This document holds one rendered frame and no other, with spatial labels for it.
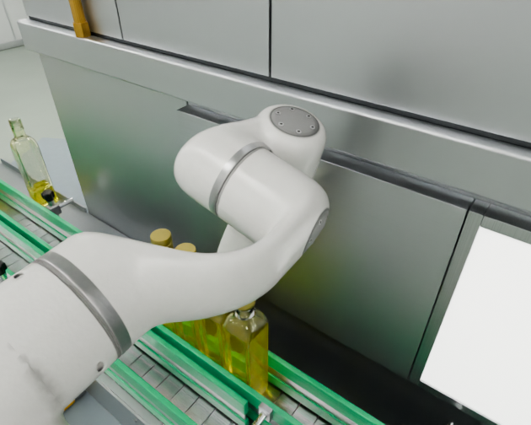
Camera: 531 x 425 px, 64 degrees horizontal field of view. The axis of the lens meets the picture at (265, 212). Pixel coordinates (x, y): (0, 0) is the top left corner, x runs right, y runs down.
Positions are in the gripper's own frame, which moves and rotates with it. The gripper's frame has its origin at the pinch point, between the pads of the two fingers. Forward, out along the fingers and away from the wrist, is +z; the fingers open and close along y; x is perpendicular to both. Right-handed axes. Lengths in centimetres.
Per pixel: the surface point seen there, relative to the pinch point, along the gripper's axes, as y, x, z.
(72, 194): -27, -88, 66
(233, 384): 4.2, 5.7, 18.7
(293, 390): -3.3, 13.9, 21.6
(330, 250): -12.1, 6.6, -3.9
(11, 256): 8, -60, 45
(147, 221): -15.0, -36.3, 28.0
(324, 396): -3.2, 18.4, 15.9
